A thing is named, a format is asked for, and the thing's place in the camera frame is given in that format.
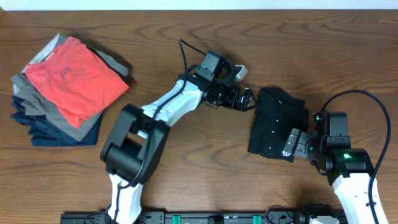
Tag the black t-shirt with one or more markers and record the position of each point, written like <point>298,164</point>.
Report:
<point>277,114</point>

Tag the folded grey t-shirt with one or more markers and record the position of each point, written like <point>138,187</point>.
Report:
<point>36,104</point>

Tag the folded red t-shirt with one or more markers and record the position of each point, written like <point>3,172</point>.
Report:
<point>77,81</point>

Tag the folded light grey garment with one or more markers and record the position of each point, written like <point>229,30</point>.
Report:
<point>20,81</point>

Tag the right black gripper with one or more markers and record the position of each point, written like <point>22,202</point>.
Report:
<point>301,147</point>

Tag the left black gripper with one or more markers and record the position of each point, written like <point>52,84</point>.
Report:
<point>243,99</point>

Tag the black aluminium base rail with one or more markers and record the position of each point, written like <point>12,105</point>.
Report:
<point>237,218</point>

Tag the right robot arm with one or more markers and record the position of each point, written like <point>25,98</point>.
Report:
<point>347,169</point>

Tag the folded navy blue garment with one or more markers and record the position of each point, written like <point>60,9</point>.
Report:
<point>46,134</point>

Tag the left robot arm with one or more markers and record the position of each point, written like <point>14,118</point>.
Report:
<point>136,142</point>

